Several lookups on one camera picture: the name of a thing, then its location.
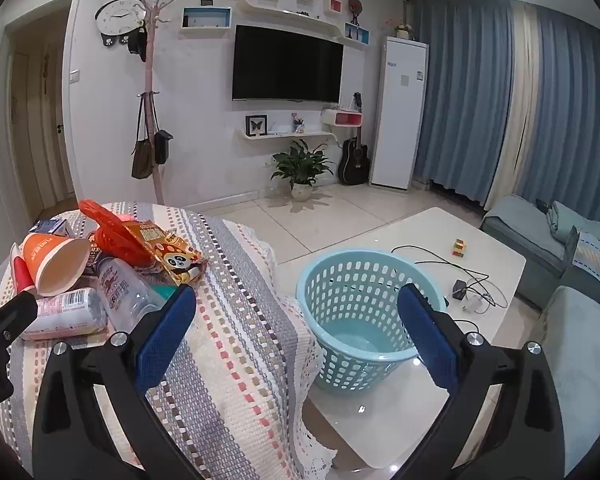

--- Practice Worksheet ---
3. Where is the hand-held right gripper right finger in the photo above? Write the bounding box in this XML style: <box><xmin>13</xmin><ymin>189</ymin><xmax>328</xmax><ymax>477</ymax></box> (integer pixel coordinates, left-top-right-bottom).
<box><xmin>396</xmin><ymin>283</ymin><xmax>581</xmax><ymax>480</ymax></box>

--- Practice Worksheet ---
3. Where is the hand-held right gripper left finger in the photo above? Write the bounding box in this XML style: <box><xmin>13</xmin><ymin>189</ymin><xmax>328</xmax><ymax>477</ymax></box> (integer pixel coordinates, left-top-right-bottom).
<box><xmin>32</xmin><ymin>284</ymin><xmax>216</xmax><ymax>480</ymax></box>

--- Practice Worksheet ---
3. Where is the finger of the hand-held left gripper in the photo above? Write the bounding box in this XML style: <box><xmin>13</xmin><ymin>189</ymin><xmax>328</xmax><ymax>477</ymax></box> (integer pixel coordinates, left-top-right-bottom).
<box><xmin>0</xmin><ymin>290</ymin><xmax>39</xmax><ymax>347</ymax></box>

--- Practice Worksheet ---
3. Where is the red white paper cup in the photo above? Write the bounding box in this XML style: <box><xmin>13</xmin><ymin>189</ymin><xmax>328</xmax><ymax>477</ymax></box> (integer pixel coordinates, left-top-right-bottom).
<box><xmin>9</xmin><ymin>242</ymin><xmax>37</xmax><ymax>297</ymax></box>

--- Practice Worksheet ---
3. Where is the clear plastic bottle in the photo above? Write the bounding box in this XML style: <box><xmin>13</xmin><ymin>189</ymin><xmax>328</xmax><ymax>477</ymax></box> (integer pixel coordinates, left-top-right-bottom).
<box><xmin>96</xmin><ymin>257</ymin><xmax>168</xmax><ymax>341</ymax></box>

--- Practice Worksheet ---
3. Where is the orange paper cup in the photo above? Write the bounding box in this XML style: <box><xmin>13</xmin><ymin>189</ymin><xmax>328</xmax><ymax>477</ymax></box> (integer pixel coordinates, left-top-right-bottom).
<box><xmin>19</xmin><ymin>232</ymin><xmax>92</xmax><ymax>297</ymax></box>

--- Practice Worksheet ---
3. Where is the orange panda snack packet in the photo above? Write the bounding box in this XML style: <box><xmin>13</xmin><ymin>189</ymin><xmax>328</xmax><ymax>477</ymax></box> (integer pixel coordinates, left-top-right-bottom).
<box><xmin>125</xmin><ymin>222</ymin><xmax>208</xmax><ymax>286</ymax></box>

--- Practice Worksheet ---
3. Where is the blue white packet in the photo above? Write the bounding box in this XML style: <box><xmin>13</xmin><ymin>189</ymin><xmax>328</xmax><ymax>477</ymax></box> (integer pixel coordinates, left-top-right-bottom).
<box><xmin>32</xmin><ymin>219</ymin><xmax>73</xmax><ymax>238</ymax></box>

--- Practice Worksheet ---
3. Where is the dark snack packet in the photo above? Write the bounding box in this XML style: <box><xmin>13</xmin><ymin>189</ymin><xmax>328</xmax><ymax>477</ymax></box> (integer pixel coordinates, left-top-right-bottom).
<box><xmin>82</xmin><ymin>247</ymin><xmax>103</xmax><ymax>276</ymax></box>

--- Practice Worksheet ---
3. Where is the orange red plastic lid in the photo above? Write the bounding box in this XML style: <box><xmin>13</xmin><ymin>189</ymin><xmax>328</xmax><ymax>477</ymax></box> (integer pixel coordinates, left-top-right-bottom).
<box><xmin>78</xmin><ymin>200</ymin><xmax>153</xmax><ymax>267</ymax></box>

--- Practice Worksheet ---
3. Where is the light blue plastic basket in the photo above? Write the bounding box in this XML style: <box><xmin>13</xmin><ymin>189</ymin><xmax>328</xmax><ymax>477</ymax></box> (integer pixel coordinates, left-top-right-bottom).
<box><xmin>296</xmin><ymin>249</ymin><xmax>448</xmax><ymax>395</ymax></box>

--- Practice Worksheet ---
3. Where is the striped woven tablecloth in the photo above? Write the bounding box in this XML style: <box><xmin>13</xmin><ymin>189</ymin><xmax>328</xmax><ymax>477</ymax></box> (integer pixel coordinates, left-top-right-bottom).
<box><xmin>0</xmin><ymin>202</ymin><xmax>336</xmax><ymax>480</ymax></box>

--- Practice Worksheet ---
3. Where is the teal sofa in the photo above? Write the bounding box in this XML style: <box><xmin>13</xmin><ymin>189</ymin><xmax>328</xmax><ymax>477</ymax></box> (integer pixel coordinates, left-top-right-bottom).
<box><xmin>480</xmin><ymin>194</ymin><xmax>600</xmax><ymax>461</ymax></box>

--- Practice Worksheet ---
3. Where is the teal cushion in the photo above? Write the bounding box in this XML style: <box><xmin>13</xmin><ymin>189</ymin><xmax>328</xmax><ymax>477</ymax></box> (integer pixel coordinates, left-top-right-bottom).
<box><xmin>547</xmin><ymin>201</ymin><xmax>581</xmax><ymax>243</ymax></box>

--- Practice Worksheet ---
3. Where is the brown hanging bag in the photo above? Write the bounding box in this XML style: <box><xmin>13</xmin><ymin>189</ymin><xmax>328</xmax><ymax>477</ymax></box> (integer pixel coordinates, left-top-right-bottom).
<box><xmin>131</xmin><ymin>95</ymin><xmax>153</xmax><ymax>181</ymax></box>

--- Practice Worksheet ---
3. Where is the striped cushion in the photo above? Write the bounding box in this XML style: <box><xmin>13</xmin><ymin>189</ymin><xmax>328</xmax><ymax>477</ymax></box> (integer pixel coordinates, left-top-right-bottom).
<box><xmin>572</xmin><ymin>230</ymin><xmax>600</xmax><ymax>301</ymax></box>

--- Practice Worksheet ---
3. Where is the black hanging bag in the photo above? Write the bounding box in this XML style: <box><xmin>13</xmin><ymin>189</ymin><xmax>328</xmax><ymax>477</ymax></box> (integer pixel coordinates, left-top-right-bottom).
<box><xmin>154</xmin><ymin>130</ymin><xmax>174</xmax><ymax>166</ymax></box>

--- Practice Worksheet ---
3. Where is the black bin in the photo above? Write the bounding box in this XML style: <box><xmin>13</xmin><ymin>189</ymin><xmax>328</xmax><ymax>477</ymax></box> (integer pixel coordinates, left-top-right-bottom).
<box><xmin>337</xmin><ymin>92</ymin><xmax>371</xmax><ymax>186</ymax></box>

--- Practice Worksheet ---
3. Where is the green potted plant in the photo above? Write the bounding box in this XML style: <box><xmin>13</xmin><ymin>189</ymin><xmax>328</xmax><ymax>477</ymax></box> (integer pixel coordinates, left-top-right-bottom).
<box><xmin>271</xmin><ymin>140</ymin><xmax>333</xmax><ymax>202</ymax></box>

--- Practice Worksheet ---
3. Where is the white refrigerator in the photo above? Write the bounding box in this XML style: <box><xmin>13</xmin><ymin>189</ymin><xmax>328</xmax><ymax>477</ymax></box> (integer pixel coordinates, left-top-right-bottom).
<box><xmin>370</xmin><ymin>36</ymin><xmax>429</xmax><ymax>191</ymax></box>

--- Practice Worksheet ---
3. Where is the white red box shelf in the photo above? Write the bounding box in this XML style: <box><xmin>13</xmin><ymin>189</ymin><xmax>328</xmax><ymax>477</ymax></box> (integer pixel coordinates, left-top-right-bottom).
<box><xmin>321</xmin><ymin>108</ymin><xmax>363</xmax><ymax>128</ymax></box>

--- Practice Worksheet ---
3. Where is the blue curtain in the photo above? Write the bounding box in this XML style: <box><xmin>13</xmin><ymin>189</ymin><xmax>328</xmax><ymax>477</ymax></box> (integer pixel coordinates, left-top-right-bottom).
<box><xmin>411</xmin><ymin>0</ymin><xmax>516</xmax><ymax>201</ymax></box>
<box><xmin>520</xmin><ymin>10</ymin><xmax>600</xmax><ymax>241</ymax></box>

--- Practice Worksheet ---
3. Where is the cream curtain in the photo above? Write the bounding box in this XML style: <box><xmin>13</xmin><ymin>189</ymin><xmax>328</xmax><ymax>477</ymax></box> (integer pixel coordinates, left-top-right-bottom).
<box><xmin>485</xmin><ymin>0</ymin><xmax>543</xmax><ymax>211</ymax></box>

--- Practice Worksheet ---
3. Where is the pink coat rack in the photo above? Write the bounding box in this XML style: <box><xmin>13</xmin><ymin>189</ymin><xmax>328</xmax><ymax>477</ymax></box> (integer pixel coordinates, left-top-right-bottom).
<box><xmin>130</xmin><ymin>0</ymin><xmax>188</xmax><ymax>206</ymax></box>

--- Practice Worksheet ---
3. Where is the black hat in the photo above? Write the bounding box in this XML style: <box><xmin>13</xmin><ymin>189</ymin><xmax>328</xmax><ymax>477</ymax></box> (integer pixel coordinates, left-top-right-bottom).
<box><xmin>127</xmin><ymin>22</ymin><xmax>148</xmax><ymax>63</ymax></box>

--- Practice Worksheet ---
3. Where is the blue edged box shelf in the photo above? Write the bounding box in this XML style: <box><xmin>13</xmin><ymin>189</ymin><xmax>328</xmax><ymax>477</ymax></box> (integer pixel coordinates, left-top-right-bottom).
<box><xmin>181</xmin><ymin>6</ymin><xmax>232</xmax><ymax>30</ymax></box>

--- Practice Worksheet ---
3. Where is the black cable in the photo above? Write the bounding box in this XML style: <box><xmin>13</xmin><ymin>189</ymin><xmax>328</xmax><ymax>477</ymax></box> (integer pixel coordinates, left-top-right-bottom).
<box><xmin>391</xmin><ymin>245</ymin><xmax>508</xmax><ymax>311</ymax></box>

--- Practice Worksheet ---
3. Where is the low white wall shelf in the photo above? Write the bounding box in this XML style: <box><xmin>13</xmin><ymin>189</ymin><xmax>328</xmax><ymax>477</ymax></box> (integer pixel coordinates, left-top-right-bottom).
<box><xmin>236</xmin><ymin>129</ymin><xmax>337</xmax><ymax>142</ymax></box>

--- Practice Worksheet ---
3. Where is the black wall television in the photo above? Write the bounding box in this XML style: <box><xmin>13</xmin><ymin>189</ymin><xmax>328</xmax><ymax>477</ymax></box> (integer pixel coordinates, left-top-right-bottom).
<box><xmin>231</xmin><ymin>24</ymin><xmax>345</xmax><ymax>103</ymax></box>

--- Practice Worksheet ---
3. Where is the small blue wall cube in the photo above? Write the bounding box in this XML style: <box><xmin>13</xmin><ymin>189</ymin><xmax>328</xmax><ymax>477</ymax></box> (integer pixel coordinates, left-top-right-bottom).
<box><xmin>345</xmin><ymin>21</ymin><xmax>370</xmax><ymax>45</ymax></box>

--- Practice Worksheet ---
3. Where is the panda wall clock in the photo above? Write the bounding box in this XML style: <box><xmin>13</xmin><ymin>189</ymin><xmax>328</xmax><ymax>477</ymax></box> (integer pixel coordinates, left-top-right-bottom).
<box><xmin>94</xmin><ymin>0</ymin><xmax>146</xmax><ymax>51</ymax></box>

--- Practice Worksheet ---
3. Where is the long white wall shelf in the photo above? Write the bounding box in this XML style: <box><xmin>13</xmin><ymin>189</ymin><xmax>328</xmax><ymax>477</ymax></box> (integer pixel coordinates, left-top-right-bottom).
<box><xmin>237</xmin><ymin>0</ymin><xmax>371</xmax><ymax>48</ymax></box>

